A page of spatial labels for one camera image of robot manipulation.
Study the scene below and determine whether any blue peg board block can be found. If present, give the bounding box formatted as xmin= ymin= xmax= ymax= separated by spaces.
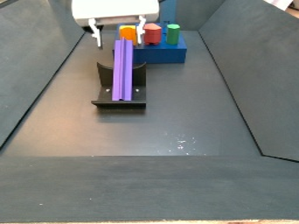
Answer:
xmin=115 ymin=24 xmax=188 ymax=64

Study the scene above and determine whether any red pentagon peg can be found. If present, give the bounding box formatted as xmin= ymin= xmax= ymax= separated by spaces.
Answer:
xmin=145 ymin=23 xmax=162 ymax=45

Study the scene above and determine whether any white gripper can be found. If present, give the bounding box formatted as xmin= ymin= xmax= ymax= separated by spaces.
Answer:
xmin=71 ymin=0 xmax=159 ymax=48

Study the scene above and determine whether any green hexagon peg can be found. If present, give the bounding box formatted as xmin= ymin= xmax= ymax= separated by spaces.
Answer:
xmin=166 ymin=24 xmax=181 ymax=45

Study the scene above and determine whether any black curved fixture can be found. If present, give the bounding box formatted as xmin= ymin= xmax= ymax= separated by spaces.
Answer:
xmin=91 ymin=64 xmax=146 ymax=109

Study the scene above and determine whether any purple star prism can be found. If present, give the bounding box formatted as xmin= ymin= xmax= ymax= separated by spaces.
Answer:
xmin=113 ymin=38 xmax=134 ymax=101

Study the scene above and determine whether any yellow orange crescent peg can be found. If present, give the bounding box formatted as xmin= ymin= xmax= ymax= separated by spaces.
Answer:
xmin=119 ymin=25 xmax=137 ymax=45

